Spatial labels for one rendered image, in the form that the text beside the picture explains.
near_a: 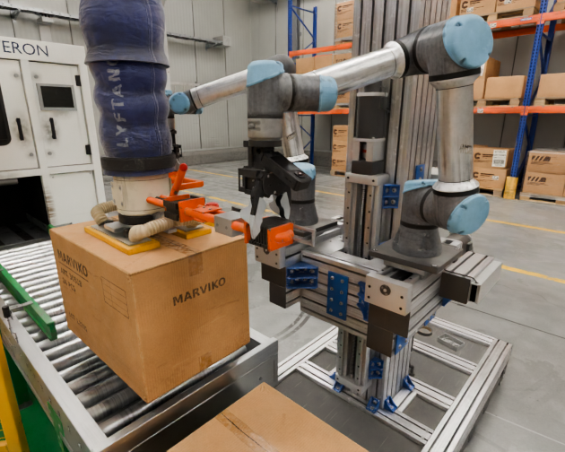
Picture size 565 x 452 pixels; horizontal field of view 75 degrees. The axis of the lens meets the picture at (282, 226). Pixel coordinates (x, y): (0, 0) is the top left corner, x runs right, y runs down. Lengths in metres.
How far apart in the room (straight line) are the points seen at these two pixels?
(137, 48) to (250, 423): 1.15
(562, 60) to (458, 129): 8.14
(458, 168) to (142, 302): 0.89
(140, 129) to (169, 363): 0.69
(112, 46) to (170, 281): 0.66
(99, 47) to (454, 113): 0.95
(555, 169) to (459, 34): 6.83
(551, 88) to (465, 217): 6.81
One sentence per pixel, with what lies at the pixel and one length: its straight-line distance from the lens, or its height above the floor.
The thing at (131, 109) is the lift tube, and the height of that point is 1.47.
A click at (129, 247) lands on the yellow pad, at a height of 1.09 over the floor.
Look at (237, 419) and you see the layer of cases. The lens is 1.31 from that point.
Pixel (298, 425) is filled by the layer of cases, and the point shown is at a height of 0.54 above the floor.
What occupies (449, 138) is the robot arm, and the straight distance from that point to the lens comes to 1.04.
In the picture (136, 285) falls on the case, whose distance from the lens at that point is 1.03.
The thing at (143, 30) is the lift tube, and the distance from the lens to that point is 1.21.
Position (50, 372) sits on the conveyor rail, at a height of 0.59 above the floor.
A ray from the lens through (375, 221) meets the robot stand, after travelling 1.39.
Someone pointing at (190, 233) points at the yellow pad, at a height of 1.09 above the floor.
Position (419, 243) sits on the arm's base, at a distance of 1.20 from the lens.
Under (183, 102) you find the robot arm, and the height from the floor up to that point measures 1.50.
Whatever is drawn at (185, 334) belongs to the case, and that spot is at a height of 0.83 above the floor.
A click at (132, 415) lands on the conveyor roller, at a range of 1.41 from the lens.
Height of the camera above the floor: 1.46
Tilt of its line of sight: 17 degrees down
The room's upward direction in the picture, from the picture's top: straight up
